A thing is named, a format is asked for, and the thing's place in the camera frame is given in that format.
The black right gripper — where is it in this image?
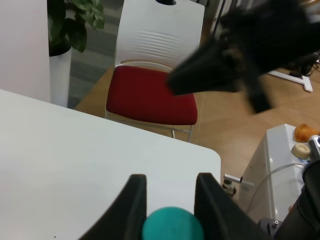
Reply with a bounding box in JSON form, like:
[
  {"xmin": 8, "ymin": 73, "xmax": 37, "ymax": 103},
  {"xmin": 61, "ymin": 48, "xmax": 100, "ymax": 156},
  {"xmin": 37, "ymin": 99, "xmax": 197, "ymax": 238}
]
[{"xmin": 167, "ymin": 0, "xmax": 320, "ymax": 113}]

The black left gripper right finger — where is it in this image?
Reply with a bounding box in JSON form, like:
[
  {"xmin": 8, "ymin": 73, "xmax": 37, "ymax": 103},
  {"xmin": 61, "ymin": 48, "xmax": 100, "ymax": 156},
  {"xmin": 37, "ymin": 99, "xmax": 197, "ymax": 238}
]
[{"xmin": 194, "ymin": 173, "xmax": 268, "ymax": 240}]

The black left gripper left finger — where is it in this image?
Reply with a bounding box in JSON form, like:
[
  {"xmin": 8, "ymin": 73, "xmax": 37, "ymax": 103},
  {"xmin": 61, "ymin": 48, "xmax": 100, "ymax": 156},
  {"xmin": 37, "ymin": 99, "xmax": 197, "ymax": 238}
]
[{"xmin": 81, "ymin": 174, "xmax": 147, "ymax": 240}]

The teal-capped test tube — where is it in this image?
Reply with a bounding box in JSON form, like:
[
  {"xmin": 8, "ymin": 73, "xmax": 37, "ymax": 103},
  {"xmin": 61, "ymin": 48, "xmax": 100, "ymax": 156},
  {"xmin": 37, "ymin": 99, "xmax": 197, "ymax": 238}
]
[{"xmin": 141, "ymin": 206, "xmax": 205, "ymax": 240}]

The white desk leg base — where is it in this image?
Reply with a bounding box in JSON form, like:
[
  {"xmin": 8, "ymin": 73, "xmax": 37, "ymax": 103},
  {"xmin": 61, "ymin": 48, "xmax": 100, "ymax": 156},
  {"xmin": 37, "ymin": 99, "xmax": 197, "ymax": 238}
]
[{"xmin": 268, "ymin": 70, "xmax": 313, "ymax": 93}]

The orange bread toy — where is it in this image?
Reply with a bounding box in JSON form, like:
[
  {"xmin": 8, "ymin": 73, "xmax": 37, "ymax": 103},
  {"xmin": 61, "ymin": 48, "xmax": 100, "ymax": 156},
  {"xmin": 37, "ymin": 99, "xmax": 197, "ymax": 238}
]
[{"xmin": 293, "ymin": 123, "xmax": 320, "ymax": 143}]

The white chair red seat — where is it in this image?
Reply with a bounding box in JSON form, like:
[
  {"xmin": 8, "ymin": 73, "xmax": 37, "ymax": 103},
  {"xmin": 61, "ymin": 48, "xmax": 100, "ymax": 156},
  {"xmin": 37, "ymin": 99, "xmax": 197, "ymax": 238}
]
[{"xmin": 105, "ymin": 0, "xmax": 205, "ymax": 133}]

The white plant pot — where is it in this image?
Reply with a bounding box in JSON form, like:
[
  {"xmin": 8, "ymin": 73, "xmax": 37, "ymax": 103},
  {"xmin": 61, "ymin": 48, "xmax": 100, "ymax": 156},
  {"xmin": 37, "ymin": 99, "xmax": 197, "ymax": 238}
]
[{"xmin": 49, "ymin": 47, "xmax": 72, "ymax": 108}]

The green potted plant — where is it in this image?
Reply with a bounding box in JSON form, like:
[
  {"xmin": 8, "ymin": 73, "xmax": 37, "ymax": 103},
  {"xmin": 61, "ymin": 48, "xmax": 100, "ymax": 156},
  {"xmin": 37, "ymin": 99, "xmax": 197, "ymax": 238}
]
[{"xmin": 47, "ymin": 0, "xmax": 105, "ymax": 57}]

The white cable on cart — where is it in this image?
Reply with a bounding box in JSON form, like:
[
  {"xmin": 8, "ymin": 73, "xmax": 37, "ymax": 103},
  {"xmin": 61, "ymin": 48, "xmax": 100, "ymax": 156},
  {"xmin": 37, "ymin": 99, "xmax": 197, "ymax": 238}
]
[{"xmin": 246, "ymin": 162, "xmax": 305, "ymax": 213}]

